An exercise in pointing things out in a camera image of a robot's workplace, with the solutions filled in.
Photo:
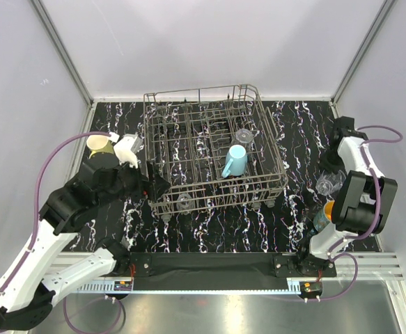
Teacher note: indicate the grey wire dish rack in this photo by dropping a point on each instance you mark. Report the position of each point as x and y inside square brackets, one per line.
[187, 135]

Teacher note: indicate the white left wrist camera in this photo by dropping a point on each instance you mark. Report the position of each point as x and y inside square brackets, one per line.
[126, 149]

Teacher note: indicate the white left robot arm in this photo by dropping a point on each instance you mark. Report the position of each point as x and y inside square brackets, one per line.
[27, 293]

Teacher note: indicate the clear glass cup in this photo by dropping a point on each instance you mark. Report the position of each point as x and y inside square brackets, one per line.
[244, 136]
[185, 203]
[329, 183]

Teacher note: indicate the light blue ceramic mug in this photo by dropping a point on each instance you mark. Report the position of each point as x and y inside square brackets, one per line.
[236, 161]

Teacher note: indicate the yellow ceramic mug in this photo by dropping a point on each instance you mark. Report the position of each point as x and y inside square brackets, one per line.
[99, 144]

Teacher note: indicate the aluminium frame rail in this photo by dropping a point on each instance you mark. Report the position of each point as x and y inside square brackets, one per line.
[364, 266]

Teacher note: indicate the blue floral mug orange inside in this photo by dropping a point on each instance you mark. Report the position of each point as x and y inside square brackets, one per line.
[323, 217]

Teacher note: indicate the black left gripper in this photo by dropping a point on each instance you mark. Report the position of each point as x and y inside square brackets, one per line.
[152, 187]

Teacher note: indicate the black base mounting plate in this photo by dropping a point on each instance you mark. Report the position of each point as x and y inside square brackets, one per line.
[281, 265]

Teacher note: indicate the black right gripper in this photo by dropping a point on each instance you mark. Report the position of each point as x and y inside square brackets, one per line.
[328, 168]

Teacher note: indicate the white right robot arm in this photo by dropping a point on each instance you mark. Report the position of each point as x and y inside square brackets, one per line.
[363, 202]

